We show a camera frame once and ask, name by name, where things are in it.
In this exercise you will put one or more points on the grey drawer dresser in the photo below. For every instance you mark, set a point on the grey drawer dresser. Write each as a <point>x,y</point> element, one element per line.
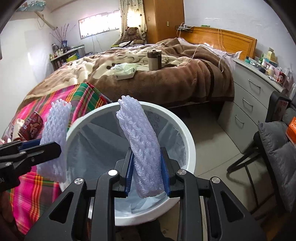
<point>252,91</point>

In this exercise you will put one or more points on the brown cream fleece blanket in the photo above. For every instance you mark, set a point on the brown cream fleece blanket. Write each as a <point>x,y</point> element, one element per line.
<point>188,73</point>

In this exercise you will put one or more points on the translucent bin liner bag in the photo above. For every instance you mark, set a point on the translucent bin liner bag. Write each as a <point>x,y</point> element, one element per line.
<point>100,143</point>

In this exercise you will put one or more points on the blue vase with twigs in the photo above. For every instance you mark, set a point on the blue vase with twigs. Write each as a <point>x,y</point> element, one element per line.
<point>60,33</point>

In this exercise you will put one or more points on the brown teddy bear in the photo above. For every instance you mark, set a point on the brown teddy bear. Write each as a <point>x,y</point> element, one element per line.
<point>132,35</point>

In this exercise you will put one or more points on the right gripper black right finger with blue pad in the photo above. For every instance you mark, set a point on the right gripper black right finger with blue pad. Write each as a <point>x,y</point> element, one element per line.
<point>226,216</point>

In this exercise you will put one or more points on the pink plaid blanket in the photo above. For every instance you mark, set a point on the pink plaid blanket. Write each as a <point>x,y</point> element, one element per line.
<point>35,193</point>

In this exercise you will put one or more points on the red milk drink can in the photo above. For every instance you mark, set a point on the red milk drink can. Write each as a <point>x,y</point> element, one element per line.
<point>31,127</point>

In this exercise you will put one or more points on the white tissue pack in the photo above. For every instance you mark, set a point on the white tissue pack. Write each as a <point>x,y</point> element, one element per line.
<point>124,71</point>

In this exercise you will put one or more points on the white foam net sleeve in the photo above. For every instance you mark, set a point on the white foam net sleeve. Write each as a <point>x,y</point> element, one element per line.
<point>145,147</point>
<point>55,130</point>

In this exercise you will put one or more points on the floral window curtain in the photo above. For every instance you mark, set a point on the floral window curtain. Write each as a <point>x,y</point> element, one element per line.
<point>132,15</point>

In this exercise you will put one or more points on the wooden headboard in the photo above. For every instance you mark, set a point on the wooden headboard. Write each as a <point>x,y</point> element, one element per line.
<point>220,39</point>

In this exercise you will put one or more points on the grey shelf desk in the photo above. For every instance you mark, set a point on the grey shelf desk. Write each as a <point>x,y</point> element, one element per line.
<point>62,58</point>

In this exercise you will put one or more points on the grey seat cushion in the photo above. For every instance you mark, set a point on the grey seat cushion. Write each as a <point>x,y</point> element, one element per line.
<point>281,155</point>

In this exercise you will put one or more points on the wooden wardrobe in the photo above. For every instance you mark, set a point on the wooden wardrobe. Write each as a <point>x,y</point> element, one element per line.
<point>163,18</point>

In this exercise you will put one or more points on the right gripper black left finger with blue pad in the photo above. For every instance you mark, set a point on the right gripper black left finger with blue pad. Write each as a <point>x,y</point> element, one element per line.
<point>86,209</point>

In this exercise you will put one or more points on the brown white travel mug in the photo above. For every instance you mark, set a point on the brown white travel mug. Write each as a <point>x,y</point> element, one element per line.
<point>154,60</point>

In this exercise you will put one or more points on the black chair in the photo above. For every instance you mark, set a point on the black chair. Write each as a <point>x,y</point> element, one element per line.
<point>280,108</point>

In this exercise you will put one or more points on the white round trash bin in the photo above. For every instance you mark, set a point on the white round trash bin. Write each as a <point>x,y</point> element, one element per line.
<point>161,208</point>

